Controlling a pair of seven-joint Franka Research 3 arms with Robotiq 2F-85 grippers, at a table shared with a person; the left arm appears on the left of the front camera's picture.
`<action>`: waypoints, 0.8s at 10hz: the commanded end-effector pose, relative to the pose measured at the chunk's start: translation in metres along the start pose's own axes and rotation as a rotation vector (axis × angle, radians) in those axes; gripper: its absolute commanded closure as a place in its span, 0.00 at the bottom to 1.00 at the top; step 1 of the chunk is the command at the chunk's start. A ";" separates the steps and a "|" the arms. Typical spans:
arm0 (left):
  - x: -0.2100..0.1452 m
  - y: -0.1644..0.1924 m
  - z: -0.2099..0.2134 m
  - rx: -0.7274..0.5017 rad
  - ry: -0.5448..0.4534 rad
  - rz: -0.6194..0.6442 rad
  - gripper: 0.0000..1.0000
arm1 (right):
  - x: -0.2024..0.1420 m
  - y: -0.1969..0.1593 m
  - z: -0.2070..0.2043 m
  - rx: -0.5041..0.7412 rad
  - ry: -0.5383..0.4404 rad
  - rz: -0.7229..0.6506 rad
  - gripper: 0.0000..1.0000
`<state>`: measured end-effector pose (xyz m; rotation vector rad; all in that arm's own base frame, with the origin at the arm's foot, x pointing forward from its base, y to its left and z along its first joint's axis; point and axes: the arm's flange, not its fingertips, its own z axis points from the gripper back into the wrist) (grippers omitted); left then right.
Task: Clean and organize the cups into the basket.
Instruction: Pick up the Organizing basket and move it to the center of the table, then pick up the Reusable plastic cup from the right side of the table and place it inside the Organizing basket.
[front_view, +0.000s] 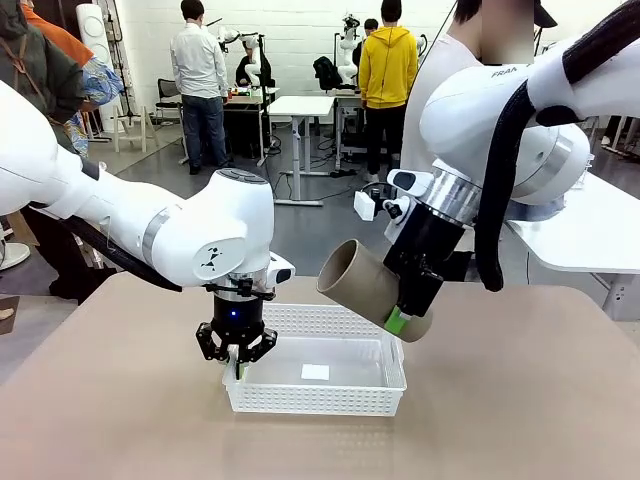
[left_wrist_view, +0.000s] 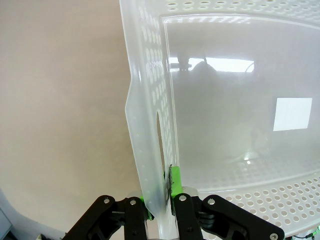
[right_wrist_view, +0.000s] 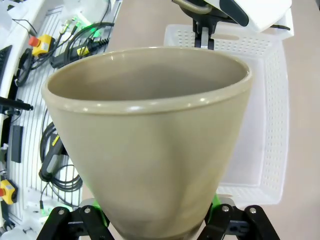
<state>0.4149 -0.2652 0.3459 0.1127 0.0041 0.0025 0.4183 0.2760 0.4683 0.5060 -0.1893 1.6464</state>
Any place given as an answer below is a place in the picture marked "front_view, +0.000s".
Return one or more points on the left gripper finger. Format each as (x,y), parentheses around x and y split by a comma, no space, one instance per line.
(210,345)
(260,345)

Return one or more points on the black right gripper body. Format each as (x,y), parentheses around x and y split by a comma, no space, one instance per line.
(425,240)

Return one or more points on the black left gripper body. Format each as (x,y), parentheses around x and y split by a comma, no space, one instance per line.
(237,320)

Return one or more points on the brown cardboard tube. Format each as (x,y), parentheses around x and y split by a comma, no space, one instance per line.
(350,285)

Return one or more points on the white perforated plastic basket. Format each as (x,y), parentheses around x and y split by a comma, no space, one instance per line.
(310,400)

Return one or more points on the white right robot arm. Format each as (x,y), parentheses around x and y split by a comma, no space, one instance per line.
(460,115)

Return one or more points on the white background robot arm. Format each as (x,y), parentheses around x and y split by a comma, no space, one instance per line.
(252,55)
(347,50)

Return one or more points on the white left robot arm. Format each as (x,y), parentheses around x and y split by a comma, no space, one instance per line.
(225,220)

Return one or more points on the white paper label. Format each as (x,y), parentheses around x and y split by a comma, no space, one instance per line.
(315,372)

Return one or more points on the white side table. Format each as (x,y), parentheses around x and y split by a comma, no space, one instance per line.
(590,235)

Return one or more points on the person in yellow hoodie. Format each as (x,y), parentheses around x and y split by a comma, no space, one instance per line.
(387,65)

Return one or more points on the white standing desk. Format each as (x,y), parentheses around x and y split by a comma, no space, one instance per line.
(300,106)

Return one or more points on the person in white sweater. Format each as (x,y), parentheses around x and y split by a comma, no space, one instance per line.
(440,55)

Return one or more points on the black backpack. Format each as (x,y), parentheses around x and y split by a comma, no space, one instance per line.
(327,75)

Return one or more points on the brown flat board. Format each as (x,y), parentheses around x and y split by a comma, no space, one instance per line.
(9,315)

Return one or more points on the white round floor stand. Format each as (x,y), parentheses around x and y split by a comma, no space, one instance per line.
(12,255)

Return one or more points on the dark background workbench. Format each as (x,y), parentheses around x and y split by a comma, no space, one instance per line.
(245,102)

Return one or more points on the person in dark clothes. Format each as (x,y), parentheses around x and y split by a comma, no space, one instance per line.
(371,27)

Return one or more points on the white wooden step stool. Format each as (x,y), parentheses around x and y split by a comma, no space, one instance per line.
(131,125)

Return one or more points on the black office chair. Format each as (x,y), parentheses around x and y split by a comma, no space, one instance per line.
(167,92)

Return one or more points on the man in white shirt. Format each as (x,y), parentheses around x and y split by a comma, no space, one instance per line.
(197,60)

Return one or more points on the white tower fan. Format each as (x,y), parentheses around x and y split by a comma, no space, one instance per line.
(97,40)

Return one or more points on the mannequin in green puffer jacket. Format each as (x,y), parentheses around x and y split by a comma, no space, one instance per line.
(30,65)

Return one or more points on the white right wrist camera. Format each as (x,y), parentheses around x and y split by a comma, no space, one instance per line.
(365,206)

